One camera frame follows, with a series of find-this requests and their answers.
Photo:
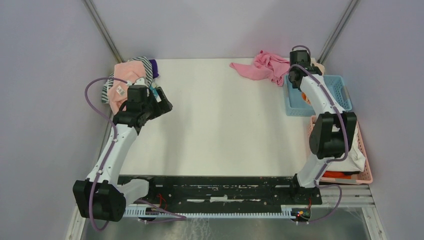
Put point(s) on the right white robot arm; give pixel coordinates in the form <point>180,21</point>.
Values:
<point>332,136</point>

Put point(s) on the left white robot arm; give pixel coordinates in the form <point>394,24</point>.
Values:
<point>99,196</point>

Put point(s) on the orange cartoon towel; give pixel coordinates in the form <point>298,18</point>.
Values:
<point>305,98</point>

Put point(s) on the purple cloth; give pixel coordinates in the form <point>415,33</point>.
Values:
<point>155,69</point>

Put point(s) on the pink crumpled towel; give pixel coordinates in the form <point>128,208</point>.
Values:
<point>265,65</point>

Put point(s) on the striped cloth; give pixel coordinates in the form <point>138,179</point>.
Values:
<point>109,82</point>

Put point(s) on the white cloth in basket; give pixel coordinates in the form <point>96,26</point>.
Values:
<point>355,161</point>

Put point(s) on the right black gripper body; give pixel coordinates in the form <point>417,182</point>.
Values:
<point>289,75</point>

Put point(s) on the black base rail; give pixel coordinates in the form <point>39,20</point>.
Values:
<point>227,194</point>

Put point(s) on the blue plastic basket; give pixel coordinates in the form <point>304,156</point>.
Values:
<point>295,106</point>

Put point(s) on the light pink towel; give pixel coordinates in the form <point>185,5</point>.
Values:
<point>129,72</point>

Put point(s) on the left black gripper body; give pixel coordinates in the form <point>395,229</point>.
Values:
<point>146,108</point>

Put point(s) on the teal patterned cloth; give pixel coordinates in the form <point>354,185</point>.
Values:
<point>153,88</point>

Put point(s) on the pink plastic basket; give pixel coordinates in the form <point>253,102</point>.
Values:
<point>358,178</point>

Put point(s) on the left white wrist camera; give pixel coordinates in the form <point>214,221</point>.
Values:
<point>138,82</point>

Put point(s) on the white slotted cable duct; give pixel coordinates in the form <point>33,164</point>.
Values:
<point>142,211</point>

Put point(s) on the orange cloth in basket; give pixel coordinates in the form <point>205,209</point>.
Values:
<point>336,175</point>

